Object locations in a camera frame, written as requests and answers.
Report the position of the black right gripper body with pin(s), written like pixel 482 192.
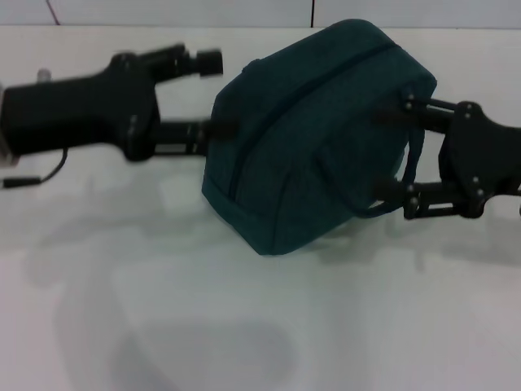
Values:
pixel 484 155

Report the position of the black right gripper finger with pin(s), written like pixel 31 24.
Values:
pixel 423 197
pixel 423 114

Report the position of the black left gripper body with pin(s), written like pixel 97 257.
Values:
pixel 85 110

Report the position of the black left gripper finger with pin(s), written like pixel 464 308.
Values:
pixel 191 136
pixel 183 63

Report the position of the dark teal insulated lunch bag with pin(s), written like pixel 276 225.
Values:
pixel 309 155

